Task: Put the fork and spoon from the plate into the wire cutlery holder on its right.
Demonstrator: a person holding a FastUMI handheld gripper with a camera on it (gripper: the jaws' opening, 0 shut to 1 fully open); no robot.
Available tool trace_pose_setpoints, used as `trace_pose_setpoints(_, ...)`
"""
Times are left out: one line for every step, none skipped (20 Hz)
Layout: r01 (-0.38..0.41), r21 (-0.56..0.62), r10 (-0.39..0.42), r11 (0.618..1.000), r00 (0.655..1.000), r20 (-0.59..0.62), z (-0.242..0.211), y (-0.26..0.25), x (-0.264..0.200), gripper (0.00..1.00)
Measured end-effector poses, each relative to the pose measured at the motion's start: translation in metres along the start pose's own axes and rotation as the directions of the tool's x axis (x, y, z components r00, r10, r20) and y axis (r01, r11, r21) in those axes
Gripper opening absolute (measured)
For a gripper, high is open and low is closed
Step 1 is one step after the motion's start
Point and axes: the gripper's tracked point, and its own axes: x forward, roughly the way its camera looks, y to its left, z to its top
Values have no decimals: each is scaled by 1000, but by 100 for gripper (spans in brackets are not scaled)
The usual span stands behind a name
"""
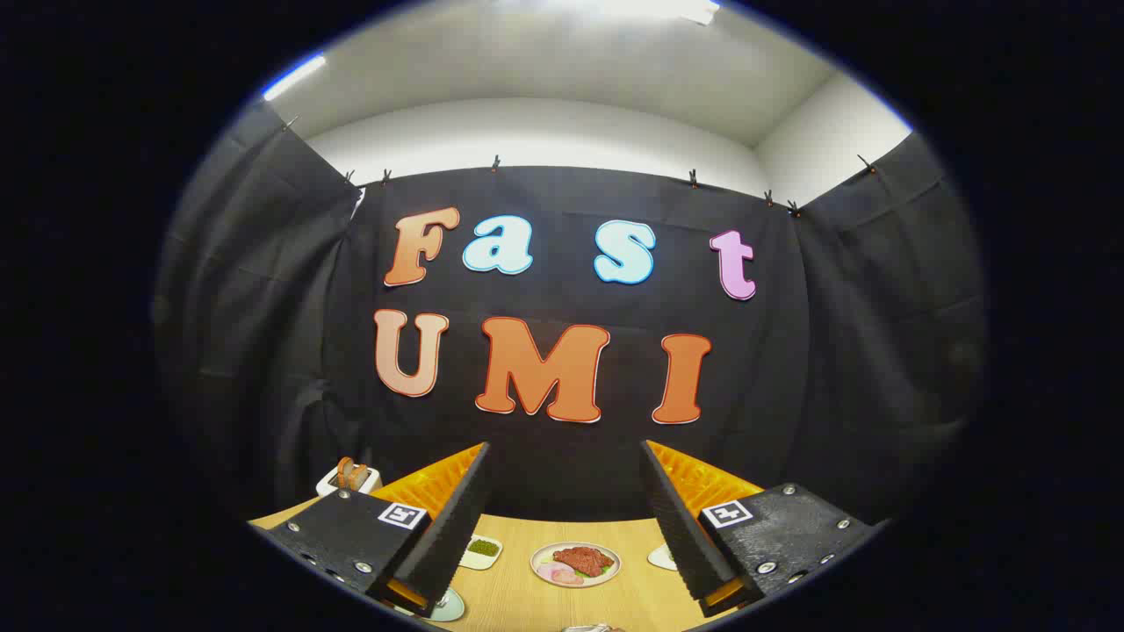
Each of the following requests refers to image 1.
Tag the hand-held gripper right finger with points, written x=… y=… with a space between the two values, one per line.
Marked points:
x=680 y=527

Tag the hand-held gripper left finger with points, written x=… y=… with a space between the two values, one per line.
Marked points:
x=457 y=527

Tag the green beans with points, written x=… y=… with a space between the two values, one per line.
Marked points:
x=483 y=548

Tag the white square coaster dish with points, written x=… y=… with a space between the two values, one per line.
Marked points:
x=660 y=556

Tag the white divided dish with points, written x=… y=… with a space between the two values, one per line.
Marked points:
x=481 y=562

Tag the light blue round plate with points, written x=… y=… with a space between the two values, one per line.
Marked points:
x=451 y=606

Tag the beige round plate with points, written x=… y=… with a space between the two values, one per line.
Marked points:
x=543 y=555

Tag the pale pink ham slice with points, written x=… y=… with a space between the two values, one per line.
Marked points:
x=550 y=571

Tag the brown steak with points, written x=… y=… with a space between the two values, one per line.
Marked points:
x=581 y=560

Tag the toasted bread slice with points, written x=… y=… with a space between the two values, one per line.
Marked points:
x=359 y=477
x=343 y=472

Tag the perforated metal tray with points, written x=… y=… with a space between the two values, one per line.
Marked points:
x=597 y=628

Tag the white toaster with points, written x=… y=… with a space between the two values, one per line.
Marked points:
x=329 y=483

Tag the row of black cloth clips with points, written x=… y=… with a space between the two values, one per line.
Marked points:
x=496 y=163

